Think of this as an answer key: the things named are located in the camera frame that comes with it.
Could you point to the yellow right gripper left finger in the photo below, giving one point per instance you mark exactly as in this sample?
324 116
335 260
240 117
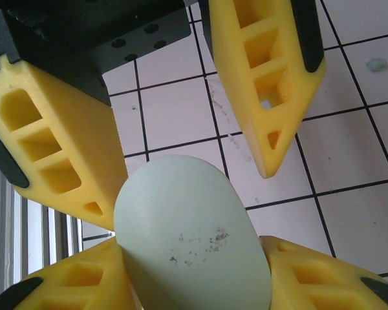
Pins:
110 290

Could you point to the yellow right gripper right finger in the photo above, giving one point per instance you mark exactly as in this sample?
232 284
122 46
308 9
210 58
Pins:
284 290

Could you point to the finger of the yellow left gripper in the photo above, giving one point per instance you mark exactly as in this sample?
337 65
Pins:
294 103
68 135

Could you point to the small green earbud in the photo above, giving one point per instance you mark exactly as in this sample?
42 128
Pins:
376 64

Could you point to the green earbud charging case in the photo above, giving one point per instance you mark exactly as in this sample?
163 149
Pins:
187 226

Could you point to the long aluminium mounting rail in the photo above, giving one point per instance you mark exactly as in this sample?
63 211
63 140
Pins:
35 242

